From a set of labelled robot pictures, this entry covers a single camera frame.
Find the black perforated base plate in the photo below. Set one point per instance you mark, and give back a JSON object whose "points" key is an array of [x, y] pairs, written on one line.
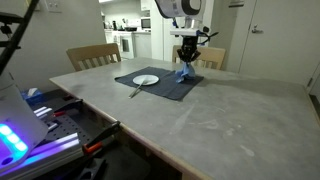
{"points": [[70, 128]]}

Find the black orange bar clamp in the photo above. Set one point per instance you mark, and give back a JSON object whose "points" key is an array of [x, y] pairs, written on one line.
{"points": [[103, 133], [71, 105]]}

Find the white round plate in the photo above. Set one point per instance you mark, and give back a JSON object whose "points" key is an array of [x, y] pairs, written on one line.
{"points": [[150, 80]]}

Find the dark grey woven placemat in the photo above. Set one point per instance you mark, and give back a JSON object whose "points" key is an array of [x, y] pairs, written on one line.
{"points": [[166, 86]]}

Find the blue tissue box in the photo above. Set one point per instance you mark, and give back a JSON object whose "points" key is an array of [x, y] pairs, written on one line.
{"points": [[33, 98]]}

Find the white microwave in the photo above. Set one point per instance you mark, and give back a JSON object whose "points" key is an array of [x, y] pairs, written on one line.
{"points": [[146, 23]]}

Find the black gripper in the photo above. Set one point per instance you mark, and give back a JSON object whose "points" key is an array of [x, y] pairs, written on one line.
{"points": [[190, 41]]}

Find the white room door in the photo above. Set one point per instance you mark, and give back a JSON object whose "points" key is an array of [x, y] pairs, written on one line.
{"points": [[283, 43]]}

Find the small wall sign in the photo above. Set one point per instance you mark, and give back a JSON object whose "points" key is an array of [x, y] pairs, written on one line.
{"points": [[236, 3]]}

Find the silver fork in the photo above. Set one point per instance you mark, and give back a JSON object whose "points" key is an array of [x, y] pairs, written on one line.
{"points": [[135, 91]]}

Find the light wooden chair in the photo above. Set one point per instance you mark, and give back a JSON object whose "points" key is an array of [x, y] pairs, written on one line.
{"points": [[213, 53], [93, 50]]}

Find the black camera stand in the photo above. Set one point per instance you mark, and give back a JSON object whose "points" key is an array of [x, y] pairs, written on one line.
{"points": [[16, 36]]}

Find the blue cloth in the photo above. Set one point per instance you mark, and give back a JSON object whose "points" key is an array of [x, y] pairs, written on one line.
{"points": [[186, 73]]}

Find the white kitchen cabinet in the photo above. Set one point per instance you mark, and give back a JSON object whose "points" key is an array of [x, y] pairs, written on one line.
{"points": [[142, 45]]}

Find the white oven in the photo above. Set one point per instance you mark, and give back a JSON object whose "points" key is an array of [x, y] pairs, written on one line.
{"points": [[126, 45]]}

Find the dark coffee machine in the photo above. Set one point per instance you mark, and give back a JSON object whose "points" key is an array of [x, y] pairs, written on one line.
{"points": [[114, 26]]}

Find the aluminium extrusion rail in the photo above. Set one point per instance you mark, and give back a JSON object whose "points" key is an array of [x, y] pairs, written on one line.
{"points": [[56, 146], [43, 111]]}

